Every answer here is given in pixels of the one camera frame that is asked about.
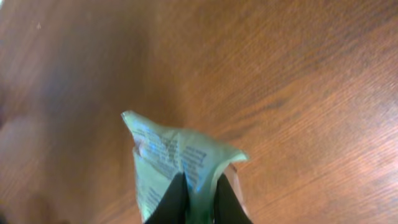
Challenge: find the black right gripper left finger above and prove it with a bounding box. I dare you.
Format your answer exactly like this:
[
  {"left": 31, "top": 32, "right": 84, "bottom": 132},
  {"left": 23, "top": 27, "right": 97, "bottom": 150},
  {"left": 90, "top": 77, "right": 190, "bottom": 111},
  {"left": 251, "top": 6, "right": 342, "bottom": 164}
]
[{"left": 144, "top": 173, "right": 189, "bottom": 224}]

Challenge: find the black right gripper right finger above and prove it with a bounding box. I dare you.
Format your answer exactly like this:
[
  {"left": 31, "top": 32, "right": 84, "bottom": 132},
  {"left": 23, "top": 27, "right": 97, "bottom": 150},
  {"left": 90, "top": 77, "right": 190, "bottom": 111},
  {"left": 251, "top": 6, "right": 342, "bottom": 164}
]
[{"left": 214, "top": 174, "right": 252, "bottom": 224}]

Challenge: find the pale green wipes packet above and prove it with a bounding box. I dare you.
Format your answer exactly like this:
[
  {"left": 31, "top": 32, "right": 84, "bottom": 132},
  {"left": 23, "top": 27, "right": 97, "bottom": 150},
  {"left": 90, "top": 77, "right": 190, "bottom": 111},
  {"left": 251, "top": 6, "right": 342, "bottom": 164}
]
[{"left": 122, "top": 111, "right": 249, "bottom": 223}]

